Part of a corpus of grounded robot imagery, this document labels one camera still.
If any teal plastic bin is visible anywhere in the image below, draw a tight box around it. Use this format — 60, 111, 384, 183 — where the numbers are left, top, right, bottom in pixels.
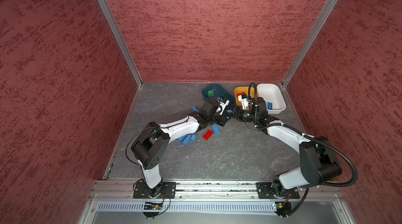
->
202, 84, 236, 108

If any perforated metal rail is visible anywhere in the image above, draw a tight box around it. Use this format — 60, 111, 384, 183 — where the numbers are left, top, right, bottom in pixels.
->
96, 201, 276, 215

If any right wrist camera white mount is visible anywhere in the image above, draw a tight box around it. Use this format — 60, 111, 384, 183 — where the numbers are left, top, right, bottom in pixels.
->
237, 95, 250, 110

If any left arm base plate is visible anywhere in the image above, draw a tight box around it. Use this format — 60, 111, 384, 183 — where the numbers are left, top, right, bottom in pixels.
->
133, 181, 177, 199

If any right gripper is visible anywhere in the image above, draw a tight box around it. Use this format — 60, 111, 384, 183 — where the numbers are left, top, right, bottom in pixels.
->
224, 106, 258, 122

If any red long brick centre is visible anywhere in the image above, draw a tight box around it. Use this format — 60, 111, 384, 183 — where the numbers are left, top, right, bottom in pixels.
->
203, 130, 214, 141

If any white plastic bin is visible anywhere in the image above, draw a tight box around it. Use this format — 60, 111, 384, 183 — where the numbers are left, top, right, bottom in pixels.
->
257, 84, 286, 115

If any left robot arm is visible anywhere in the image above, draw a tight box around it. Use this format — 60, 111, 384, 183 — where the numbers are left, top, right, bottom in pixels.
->
130, 97, 230, 189

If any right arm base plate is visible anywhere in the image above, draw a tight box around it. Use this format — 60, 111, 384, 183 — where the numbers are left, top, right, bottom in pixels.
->
255, 182, 300, 200

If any yellow plastic bin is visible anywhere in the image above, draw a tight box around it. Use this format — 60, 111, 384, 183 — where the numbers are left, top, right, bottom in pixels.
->
234, 86, 255, 110

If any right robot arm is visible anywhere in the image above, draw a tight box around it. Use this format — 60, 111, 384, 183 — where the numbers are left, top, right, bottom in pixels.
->
233, 93, 358, 195

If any green brick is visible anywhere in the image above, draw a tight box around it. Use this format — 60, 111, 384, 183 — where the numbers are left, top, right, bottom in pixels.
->
207, 90, 214, 97

